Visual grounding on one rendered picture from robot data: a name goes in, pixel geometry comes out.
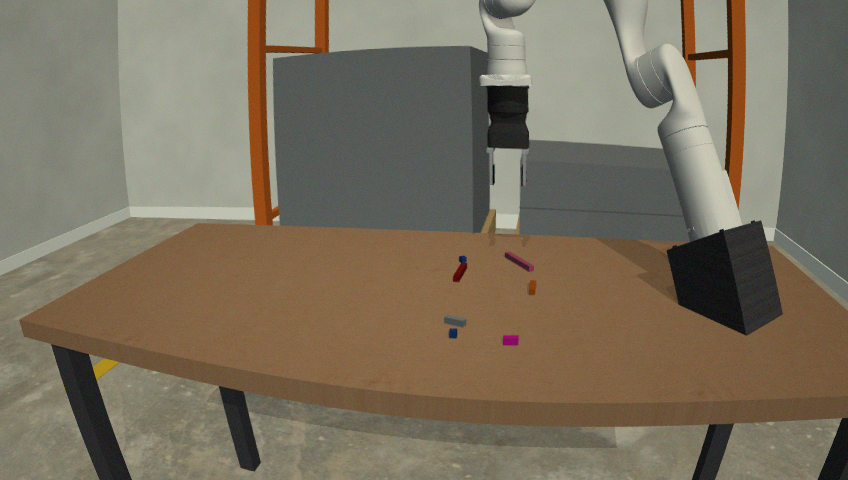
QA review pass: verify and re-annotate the grey rod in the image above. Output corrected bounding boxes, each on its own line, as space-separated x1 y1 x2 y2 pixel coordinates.
444 315 467 327

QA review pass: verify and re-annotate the dark red rod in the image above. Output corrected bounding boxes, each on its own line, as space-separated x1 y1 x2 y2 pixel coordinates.
453 263 467 282

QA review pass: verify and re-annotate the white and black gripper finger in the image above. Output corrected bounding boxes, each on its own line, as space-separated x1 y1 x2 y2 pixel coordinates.
521 148 529 186
486 147 495 185

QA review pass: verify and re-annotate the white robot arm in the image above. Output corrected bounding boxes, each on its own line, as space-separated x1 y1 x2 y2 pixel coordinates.
479 0 742 242

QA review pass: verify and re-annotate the pink rod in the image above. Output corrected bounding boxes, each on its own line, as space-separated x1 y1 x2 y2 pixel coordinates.
505 252 534 272

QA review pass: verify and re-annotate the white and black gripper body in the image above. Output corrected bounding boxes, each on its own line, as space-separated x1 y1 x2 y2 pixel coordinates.
479 59 532 149

